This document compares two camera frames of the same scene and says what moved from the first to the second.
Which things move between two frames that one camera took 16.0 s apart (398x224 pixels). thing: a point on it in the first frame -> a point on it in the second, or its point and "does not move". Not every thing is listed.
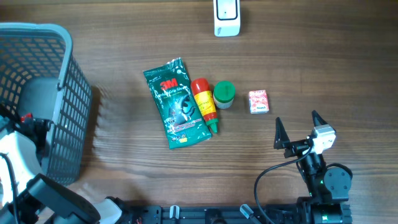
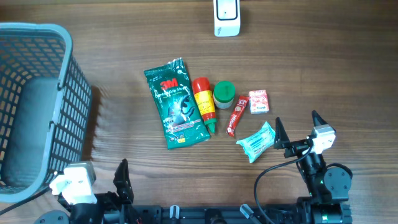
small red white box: (258, 102) does not move
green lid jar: (224, 92) does not move
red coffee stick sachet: (28, 116) -> (241, 104)
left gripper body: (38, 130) -> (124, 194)
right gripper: (282, 141) does not move
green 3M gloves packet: (182, 119) does not move
